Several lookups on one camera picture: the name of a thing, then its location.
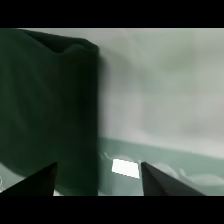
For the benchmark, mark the dark green T-shirt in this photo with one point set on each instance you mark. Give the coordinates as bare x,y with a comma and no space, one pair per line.
46,106

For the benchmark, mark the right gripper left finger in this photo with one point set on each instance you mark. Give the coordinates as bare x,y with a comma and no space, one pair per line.
40,183

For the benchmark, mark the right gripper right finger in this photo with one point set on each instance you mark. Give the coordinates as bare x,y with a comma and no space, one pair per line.
160,183

